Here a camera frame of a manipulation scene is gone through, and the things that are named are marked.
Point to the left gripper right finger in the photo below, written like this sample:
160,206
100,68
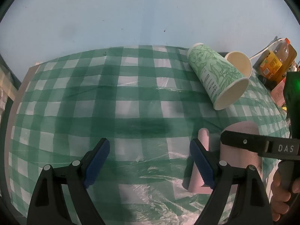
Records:
251,204

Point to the pink mug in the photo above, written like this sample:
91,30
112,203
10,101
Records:
236,157

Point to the green paper cup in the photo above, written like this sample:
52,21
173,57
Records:
223,82

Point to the red paper cup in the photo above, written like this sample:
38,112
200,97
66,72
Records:
241,62

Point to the right hand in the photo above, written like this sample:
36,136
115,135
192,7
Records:
280,198

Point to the pink drink carton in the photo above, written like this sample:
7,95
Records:
277,94

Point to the orange juice bottle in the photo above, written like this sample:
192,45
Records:
278,61

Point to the grey striped curtain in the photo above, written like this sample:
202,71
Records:
9,85

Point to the green checkered tablecloth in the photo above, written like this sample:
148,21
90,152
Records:
148,102

